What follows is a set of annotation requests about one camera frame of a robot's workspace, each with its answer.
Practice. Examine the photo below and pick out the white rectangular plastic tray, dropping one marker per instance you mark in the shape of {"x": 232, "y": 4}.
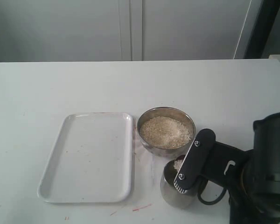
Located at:
{"x": 91, "y": 160}

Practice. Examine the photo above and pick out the white rice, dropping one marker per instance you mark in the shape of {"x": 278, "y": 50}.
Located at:
{"x": 166, "y": 133}

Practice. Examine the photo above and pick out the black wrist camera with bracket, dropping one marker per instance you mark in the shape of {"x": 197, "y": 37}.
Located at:
{"x": 212, "y": 160}

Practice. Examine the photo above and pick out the brown wooden spoon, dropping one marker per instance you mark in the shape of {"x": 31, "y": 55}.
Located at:
{"x": 178, "y": 162}

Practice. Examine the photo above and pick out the white cabinet in background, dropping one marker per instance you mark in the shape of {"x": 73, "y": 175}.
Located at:
{"x": 125, "y": 30}

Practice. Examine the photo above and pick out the small steel cup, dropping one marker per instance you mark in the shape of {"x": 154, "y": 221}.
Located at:
{"x": 169, "y": 192}

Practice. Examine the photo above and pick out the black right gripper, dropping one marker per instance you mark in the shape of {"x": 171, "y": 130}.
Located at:
{"x": 254, "y": 198}

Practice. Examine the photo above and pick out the wide steel rice bowl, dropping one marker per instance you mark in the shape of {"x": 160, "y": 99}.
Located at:
{"x": 166, "y": 112}

